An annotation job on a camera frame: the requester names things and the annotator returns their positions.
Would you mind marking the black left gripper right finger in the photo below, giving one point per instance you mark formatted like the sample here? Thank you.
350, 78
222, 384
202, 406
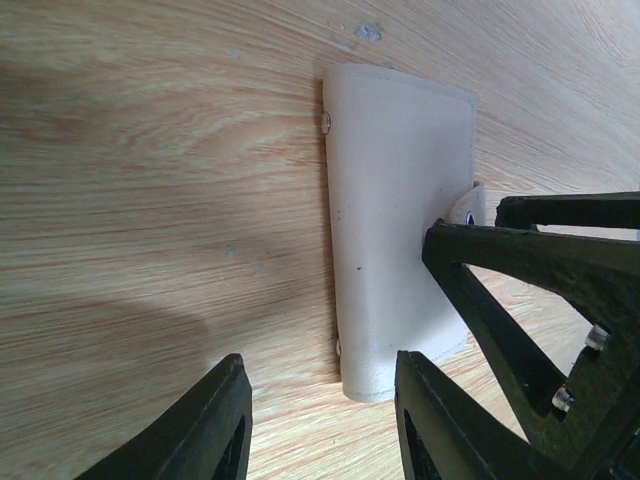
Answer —
446, 434

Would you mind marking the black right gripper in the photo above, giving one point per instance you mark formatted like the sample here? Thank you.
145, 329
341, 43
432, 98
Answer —
599, 278

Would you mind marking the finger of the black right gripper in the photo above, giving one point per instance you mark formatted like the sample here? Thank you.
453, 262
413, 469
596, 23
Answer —
605, 210

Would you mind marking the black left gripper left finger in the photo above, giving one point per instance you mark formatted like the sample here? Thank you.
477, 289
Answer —
205, 434

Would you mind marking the beige card holder wallet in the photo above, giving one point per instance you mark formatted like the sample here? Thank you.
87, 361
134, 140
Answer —
400, 156

